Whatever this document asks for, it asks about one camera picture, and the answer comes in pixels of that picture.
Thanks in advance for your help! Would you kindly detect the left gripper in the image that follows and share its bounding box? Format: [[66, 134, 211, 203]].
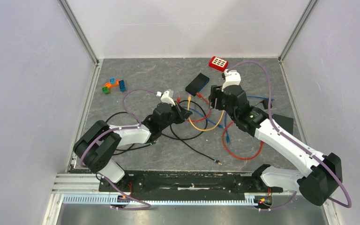
[[160, 101, 193, 130]]

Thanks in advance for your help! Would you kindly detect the yellow ethernet cable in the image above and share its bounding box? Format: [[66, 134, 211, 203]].
[[187, 96, 225, 132]]

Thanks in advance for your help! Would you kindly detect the black network switch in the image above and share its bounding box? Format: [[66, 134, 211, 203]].
[[185, 73, 210, 96]]

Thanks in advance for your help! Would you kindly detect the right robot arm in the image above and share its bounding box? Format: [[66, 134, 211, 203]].
[[209, 85, 343, 206]]

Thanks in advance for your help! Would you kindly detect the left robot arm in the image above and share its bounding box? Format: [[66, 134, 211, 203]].
[[73, 103, 192, 191]]

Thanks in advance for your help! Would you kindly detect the red keypad box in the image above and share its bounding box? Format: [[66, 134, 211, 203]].
[[209, 56, 228, 72]]

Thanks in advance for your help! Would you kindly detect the black flat plate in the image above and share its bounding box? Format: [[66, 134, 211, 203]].
[[272, 114, 294, 135]]

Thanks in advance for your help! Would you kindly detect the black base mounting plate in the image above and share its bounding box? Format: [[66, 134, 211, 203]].
[[116, 170, 283, 201]]

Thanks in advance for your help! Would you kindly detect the long black cable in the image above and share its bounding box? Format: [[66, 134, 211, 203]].
[[161, 100, 223, 165]]

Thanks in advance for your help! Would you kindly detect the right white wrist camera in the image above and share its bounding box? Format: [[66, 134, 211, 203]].
[[221, 69, 241, 91]]

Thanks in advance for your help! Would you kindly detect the colourful toy block chain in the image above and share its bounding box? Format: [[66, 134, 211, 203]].
[[102, 77, 127, 94]]

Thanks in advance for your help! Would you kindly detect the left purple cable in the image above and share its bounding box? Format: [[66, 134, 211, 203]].
[[79, 89, 162, 211]]

